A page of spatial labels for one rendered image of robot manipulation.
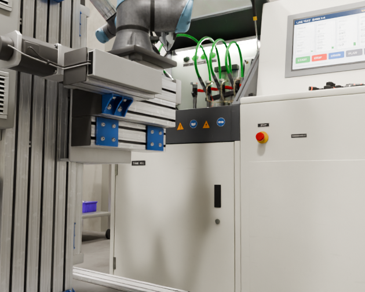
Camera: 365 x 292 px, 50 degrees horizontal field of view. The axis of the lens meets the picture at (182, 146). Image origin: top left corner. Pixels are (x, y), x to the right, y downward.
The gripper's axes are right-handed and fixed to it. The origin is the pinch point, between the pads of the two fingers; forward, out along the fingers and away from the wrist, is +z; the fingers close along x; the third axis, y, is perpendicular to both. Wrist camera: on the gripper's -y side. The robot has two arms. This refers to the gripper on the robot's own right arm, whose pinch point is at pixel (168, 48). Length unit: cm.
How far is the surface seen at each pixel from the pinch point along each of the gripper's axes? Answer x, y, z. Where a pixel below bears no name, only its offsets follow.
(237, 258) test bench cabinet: 33, -3, 95
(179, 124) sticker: 4.5, -2.8, 36.6
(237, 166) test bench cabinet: 33, -3, 56
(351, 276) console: 78, -3, 97
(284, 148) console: 54, -3, 49
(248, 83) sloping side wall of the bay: 34.1, -15.7, 17.4
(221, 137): 26, -3, 44
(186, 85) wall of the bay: -21, -57, 3
